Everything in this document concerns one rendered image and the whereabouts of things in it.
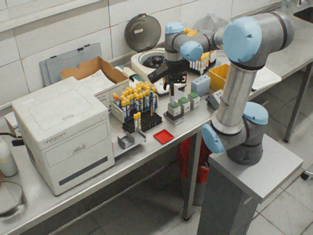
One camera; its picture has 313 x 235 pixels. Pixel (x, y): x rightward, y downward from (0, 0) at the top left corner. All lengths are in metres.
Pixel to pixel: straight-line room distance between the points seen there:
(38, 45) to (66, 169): 0.69
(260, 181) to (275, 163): 0.12
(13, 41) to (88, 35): 0.41
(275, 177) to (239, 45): 0.63
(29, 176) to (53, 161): 0.26
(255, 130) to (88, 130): 0.60
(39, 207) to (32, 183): 0.13
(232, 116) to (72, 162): 0.59
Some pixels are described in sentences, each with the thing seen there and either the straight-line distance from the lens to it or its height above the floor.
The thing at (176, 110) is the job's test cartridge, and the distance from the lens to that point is 1.53.
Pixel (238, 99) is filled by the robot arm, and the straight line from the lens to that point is 1.04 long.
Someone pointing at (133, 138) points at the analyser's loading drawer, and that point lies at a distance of 1.38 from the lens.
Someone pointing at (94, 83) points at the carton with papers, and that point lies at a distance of 1.73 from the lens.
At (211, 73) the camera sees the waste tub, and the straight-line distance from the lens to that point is 1.75.
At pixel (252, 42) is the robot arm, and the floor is 1.52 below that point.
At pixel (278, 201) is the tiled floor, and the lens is 2.48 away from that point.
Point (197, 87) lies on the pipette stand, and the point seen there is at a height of 0.96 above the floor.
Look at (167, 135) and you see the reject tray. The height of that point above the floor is 0.88.
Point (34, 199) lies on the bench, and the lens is 1.34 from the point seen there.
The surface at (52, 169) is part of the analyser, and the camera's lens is 1.21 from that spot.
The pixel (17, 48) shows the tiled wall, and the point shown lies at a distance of 1.65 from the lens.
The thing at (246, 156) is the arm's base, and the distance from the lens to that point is 1.34.
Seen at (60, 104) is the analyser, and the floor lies 1.17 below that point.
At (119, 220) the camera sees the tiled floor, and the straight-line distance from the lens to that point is 2.25.
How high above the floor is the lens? 1.90
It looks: 40 degrees down
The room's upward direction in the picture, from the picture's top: straight up
